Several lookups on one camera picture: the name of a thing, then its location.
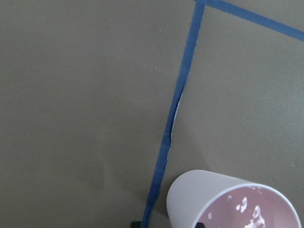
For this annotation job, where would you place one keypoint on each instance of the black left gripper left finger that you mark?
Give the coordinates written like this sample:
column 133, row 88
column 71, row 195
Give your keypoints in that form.
column 136, row 224

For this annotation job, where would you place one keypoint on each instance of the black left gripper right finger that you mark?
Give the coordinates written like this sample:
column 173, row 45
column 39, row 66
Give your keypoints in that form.
column 200, row 225

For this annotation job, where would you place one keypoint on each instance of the pink paper cup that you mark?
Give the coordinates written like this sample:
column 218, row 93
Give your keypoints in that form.
column 221, row 201

